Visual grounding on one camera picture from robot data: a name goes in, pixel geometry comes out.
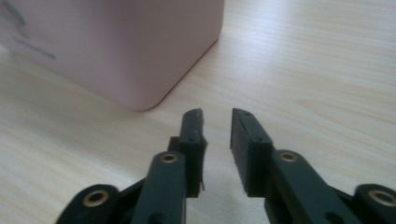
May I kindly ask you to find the pink plastic storage box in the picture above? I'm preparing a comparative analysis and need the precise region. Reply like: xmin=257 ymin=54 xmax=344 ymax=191
xmin=0 ymin=0 xmax=226 ymax=112

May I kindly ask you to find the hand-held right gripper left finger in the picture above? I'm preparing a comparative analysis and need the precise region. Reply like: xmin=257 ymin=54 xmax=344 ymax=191
xmin=167 ymin=107 xmax=209 ymax=199

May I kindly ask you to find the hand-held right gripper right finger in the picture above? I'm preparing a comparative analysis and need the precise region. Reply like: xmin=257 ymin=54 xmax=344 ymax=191
xmin=230 ymin=107 xmax=276 ymax=199

